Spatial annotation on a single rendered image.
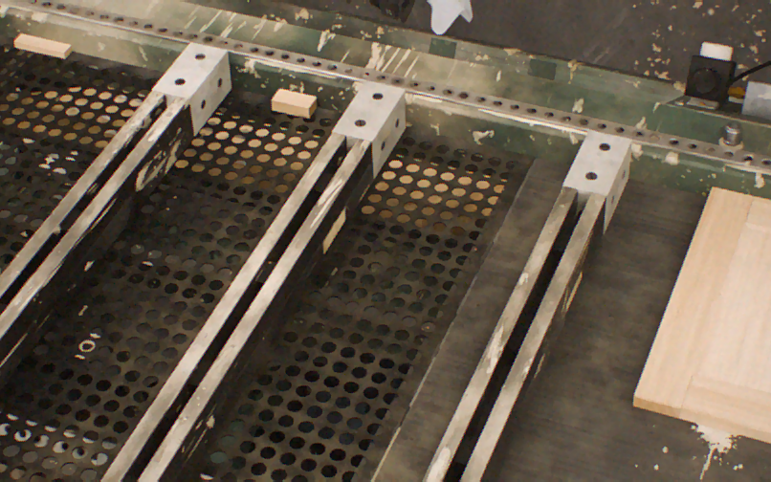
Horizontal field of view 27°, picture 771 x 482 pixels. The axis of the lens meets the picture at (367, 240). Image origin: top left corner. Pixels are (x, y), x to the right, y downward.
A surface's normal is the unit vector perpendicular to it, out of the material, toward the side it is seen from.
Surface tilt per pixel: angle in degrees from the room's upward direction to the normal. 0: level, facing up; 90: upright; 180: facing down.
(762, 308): 58
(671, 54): 0
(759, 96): 0
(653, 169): 32
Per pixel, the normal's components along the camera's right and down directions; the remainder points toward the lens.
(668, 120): -0.03, -0.74
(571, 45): -0.33, 0.15
